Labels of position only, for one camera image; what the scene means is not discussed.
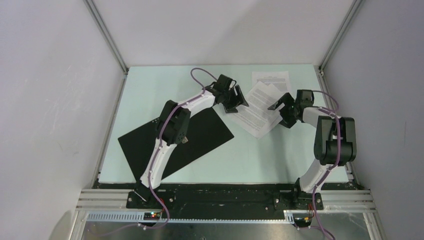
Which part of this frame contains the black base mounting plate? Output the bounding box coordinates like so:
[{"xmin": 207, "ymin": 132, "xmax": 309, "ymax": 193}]
[{"xmin": 126, "ymin": 183, "xmax": 321, "ymax": 216}]

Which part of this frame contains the red and black file folder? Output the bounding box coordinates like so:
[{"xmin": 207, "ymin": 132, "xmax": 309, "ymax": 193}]
[{"xmin": 117, "ymin": 107, "xmax": 235, "ymax": 184}]

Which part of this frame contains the controller board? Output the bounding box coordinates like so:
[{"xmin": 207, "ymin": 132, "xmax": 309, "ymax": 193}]
[
  {"xmin": 143, "ymin": 211, "xmax": 162, "ymax": 221},
  {"xmin": 293, "ymin": 216, "xmax": 313, "ymax": 229}
]

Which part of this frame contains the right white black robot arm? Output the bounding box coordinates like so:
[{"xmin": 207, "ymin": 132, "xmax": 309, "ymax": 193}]
[{"xmin": 268, "ymin": 89, "xmax": 357, "ymax": 209}]

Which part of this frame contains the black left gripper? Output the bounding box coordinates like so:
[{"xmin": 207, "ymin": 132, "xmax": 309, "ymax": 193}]
[{"xmin": 221, "ymin": 85, "xmax": 249, "ymax": 114}]

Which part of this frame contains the printed paper sheet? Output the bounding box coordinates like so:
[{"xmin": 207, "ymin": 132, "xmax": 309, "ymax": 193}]
[
  {"xmin": 229, "ymin": 82, "xmax": 283, "ymax": 139},
  {"xmin": 251, "ymin": 71, "xmax": 292, "ymax": 92}
]

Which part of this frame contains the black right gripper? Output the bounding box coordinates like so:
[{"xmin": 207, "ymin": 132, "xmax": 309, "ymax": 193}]
[{"xmin": 268, "ymin": 92, "xmax": 299, "ymax": 129}]

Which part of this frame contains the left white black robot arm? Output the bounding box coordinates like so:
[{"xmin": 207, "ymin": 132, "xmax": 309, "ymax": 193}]
[{"xmin": 140, "ymin": 74, "xmax": 249, "ymax": 190}]

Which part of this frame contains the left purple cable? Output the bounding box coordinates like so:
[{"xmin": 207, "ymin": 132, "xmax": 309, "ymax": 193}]
[{"xmin": 138, "ymin": 67, "xmax": 220, "ymax": 231}]

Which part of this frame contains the right controller board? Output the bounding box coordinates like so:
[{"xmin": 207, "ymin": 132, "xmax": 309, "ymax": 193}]
[{"xmin": 293, "ymin": 216, "xmax": 313, "ymax": 229}]

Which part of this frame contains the left controller board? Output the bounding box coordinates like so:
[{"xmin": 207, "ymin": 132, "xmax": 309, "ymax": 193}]
[{"xmin": 143, "ymin": 211, "xmax": 162, "ymax": 221}]

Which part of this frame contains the aluminium frame rail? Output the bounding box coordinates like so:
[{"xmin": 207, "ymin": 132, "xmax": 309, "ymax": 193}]
[{"xmin": 76, "ymin": 189, "xmax": 377, "ymax": 224}]

